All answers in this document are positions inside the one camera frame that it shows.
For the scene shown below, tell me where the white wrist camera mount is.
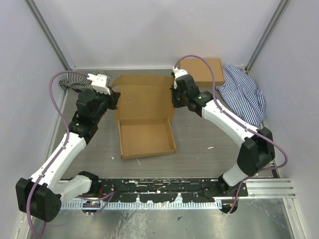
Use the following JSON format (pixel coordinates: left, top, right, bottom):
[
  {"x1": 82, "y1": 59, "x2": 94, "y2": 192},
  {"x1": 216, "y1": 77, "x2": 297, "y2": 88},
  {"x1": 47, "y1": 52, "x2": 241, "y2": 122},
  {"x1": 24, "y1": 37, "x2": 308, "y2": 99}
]
[
  {"x1": 87, "y1": 74, "x2": 111, "y2": 95},
  {"x1": 172, "y1": 66, "x2": 188, "y2": 89}
]

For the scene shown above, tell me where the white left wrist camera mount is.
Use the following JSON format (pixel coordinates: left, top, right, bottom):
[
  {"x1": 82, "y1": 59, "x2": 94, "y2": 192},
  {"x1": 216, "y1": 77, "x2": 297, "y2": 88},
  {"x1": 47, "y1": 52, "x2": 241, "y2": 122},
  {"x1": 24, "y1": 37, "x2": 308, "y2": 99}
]
[{"x1": 87, "y1": 74, "x2": 111, "y2": 95}]

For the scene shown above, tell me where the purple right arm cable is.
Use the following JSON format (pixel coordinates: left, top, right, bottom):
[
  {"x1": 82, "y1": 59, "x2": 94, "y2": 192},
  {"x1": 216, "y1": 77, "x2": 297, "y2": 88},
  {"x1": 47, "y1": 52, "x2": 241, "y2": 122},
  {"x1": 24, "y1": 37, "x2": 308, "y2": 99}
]
[{"x1": 173, "y1": 54, "x2": 289, "y2": 215}]

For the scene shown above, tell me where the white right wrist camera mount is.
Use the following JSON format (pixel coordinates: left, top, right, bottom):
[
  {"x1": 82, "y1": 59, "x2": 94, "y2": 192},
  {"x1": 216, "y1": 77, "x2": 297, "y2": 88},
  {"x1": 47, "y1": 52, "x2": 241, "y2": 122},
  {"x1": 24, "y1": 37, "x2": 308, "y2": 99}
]
[{"x1": 172, "y1": 66, "x2": 188, "y2": 89}]

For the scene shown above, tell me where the aluminium frame rail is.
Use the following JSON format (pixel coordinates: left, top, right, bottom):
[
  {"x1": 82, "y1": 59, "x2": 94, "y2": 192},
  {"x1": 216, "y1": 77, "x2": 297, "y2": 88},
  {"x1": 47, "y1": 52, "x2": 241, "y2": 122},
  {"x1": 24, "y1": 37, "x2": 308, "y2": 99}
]
[{"x1": 245, "y1": 178, "x2": 296, "y2": 199}]

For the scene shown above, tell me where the closed brown cardboard box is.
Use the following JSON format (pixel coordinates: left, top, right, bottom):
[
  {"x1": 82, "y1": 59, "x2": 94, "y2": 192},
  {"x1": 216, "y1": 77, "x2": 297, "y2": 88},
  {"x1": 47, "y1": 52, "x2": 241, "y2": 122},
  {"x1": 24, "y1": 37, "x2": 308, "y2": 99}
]
[{"x1": 178, "y1": 58, "x2": 225, "y2": 88}]

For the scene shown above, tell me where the slotted grey cable duct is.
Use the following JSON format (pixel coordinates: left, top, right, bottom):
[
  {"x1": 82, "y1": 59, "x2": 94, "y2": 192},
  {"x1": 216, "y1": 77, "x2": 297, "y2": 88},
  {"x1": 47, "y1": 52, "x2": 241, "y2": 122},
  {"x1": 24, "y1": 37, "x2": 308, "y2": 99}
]
[{"x1": 59, "y1": 200, "x2": 222, "y2": 210}]

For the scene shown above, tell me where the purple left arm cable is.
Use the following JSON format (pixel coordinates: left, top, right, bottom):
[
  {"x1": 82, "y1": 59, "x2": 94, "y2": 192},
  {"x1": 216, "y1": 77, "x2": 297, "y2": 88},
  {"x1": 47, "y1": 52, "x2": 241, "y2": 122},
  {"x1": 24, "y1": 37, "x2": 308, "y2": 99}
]
[{"x1": 26, "y1": 71, "x2": 115, "y2": 237}]

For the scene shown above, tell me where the black white striped cloth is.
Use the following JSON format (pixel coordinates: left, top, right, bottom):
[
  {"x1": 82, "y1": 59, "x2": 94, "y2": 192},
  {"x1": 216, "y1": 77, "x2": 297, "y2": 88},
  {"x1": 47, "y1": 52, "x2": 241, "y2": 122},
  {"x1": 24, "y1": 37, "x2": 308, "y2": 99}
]
[{"x1": 56, "y1": 70, "x2": 107, "y2": 92}]

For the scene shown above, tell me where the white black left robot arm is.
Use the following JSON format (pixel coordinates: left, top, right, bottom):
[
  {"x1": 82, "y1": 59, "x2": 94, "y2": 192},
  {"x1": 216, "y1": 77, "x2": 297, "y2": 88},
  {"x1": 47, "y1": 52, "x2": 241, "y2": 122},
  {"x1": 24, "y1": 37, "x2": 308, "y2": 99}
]
[{"x1": 15, "y1": 90, "x2": 121, "y2": 223}]

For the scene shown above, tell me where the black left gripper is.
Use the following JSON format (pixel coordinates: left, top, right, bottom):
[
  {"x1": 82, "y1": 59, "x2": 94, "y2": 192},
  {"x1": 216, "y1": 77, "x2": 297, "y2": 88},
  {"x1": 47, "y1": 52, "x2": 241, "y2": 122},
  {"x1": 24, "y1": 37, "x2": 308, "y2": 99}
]
[{"x1": 94, "y1": 87, "x2": 122, "y2": 122}]

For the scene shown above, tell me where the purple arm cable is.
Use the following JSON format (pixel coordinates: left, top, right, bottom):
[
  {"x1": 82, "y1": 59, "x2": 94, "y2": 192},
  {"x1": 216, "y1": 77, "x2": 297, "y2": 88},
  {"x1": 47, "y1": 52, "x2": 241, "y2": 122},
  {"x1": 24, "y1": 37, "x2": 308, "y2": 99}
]
[
  {"x1": 173, "y1": 54, "x2": 289, "y2": 215},
  {"x1": 26, "y1": 71, "x2": 115, "y2": 237}
]

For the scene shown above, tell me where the blue white striped cloth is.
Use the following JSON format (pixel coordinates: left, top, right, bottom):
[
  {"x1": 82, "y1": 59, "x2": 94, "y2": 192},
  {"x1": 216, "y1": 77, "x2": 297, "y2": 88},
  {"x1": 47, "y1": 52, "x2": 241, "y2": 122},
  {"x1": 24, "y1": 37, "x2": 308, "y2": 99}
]
[{"x1": 216, "y1": 65, "x2": 266, "y2": 127}]

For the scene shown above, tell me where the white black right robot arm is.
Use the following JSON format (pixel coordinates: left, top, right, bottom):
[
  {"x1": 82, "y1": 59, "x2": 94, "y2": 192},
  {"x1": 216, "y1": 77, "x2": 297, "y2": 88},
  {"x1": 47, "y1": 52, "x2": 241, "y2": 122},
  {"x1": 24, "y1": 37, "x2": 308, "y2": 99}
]
[{"x1": 170, "y1": 70, "x2": 275, "y2": 197}]

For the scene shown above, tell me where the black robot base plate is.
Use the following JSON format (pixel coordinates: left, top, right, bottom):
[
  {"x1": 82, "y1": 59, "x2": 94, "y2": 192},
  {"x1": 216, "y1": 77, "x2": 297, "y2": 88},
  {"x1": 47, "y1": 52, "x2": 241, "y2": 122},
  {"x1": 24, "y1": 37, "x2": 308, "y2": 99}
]
[{"x1": 81, "y1": 178, "x2": 238, "y2": 203}]

